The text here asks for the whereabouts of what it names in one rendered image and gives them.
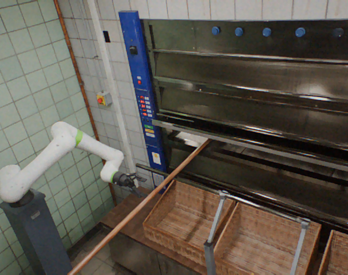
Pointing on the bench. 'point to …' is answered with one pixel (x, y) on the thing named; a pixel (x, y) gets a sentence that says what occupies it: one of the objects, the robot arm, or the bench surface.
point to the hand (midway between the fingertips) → (146, 188)
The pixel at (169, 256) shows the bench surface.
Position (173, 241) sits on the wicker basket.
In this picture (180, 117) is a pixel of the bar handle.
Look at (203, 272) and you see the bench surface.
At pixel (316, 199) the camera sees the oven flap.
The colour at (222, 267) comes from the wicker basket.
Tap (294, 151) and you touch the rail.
